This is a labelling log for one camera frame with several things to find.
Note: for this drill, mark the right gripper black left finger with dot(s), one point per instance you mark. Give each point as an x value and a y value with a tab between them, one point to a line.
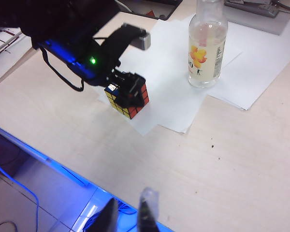
106	217

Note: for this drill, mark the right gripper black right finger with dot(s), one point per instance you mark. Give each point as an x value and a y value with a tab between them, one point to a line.
148	210

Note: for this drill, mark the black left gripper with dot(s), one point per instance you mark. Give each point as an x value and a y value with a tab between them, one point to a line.
70	50

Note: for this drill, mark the Rubik's cube with black frame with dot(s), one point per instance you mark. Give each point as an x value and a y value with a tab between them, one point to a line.
137	110

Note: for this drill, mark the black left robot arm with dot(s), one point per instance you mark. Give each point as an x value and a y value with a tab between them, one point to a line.
50	14

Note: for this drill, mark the clear bottle with flower label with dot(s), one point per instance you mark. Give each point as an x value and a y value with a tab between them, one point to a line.
203	72

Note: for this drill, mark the blue table frame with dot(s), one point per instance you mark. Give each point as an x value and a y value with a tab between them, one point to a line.
62	170

